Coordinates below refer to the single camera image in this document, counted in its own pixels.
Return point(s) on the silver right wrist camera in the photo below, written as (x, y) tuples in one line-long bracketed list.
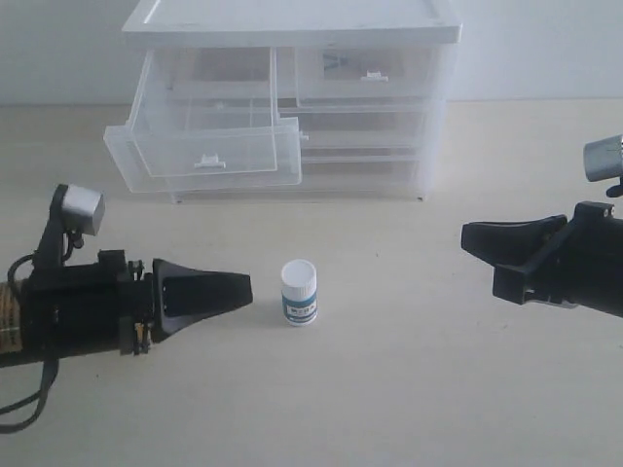
[(602, 160)]

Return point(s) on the white capped medicine bottle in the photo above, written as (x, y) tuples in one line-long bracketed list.
[(299, 292)]

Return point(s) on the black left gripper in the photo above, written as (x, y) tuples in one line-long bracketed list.
[(108, 305)]

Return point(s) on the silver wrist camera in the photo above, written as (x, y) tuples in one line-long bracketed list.
[(81, 209), (602, 160)]

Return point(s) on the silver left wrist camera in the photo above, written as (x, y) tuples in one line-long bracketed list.
[(81, 209)]

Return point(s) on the clear plastic container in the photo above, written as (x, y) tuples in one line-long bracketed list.
[(359, 129), (388, 176)]

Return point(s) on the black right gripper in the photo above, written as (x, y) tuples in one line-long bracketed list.
[(552, 260)]

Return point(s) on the translucent plastic drawer cabinet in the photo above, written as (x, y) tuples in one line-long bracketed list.
[(326, 25)]

